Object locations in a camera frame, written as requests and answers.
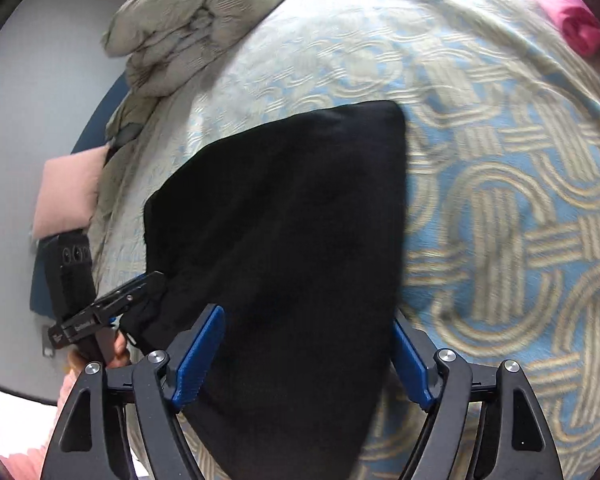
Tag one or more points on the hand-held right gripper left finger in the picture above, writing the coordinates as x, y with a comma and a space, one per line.
200, 355

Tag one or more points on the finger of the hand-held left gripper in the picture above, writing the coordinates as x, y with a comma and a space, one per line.
135, 292

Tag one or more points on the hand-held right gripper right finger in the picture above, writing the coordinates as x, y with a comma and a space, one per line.
410, 365

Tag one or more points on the black pants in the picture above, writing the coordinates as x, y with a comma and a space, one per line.
290, 210

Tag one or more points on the person's left hand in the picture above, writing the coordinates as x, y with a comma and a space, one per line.
120, 352

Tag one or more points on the pink pillow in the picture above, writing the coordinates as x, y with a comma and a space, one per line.
65, 190

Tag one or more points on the person's pink clothing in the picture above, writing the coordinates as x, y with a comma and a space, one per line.
25, 465

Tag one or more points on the blue patterned bedspread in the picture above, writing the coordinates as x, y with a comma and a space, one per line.
505, 160

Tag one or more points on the beige crumpled comforter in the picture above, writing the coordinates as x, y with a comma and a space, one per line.
190, 20

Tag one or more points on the pink folded cloth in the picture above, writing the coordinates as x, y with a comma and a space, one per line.
575, 20

